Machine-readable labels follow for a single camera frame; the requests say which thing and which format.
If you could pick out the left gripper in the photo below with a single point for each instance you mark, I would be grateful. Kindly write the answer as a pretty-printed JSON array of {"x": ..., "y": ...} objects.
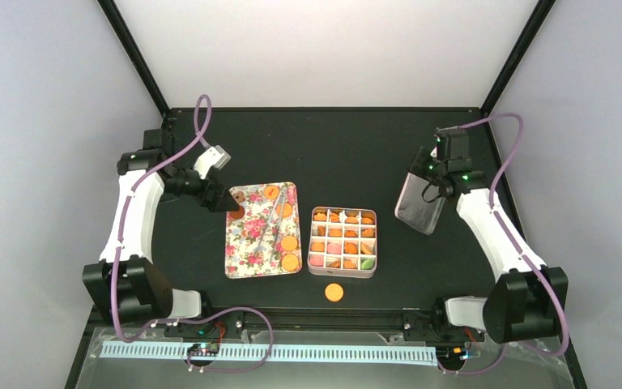
[{"x": 213, "y": 203}]

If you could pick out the floral cookie tray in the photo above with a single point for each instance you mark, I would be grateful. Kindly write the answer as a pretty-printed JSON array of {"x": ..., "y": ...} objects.
[{"x": 241, "y": 236}]

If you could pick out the clear plastic tin lid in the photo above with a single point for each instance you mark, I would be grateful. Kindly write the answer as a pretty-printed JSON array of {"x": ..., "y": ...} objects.
[{"x": 419, "y": 204}]

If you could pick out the metal tongs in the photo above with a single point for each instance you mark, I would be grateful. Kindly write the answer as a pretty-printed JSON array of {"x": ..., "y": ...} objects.
[{"x": 273, "y": 220}]

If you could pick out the pink divided cookie tin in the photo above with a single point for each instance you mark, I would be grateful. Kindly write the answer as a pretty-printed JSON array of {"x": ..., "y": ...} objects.
[{"x": 355, "y": 229}]

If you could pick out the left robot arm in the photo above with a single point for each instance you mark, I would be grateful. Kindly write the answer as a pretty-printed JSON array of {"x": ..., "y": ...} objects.
[{"x": 125, "y": 285}]

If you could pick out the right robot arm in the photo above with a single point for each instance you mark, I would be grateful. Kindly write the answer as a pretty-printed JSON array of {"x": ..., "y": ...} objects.
[{"x": 527, "y": 300}]

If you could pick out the brown flower cookie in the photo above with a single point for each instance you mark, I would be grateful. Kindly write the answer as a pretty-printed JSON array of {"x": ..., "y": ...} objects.
[{"x": 239, "y": 196}]

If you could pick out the dark brown round cookie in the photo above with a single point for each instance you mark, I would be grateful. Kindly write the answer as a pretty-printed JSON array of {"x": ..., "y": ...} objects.
[{"x": 237, "y": 214}]

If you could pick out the yellow cracker with red mark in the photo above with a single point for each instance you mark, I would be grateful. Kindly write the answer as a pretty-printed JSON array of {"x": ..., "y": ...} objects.
[{"x": 271, "y": 192}]

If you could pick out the white pink sandwich cookie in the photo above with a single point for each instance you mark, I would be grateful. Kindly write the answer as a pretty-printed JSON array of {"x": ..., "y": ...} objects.
[{"x": 334, "y": 248}]

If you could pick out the green macaron cookie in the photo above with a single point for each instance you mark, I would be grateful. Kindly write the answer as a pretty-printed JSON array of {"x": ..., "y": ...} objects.
[{"x": 367, "y": 264}]

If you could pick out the fallen orange round cracker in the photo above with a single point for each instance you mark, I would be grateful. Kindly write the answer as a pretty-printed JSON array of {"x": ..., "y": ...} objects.
[{"x": 334, "y": 292}]

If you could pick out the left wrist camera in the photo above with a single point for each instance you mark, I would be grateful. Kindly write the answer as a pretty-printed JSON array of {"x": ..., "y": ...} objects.
[{"x": 215, "y": 157}]

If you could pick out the white slotted cable duct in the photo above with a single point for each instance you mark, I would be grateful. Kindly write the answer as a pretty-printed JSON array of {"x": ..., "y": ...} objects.
[{"x": 305, "y": 353}]

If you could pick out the black frame post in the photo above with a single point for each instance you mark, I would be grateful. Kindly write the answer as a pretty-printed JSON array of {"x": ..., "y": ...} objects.
[{"x": 133, "y": 52}]

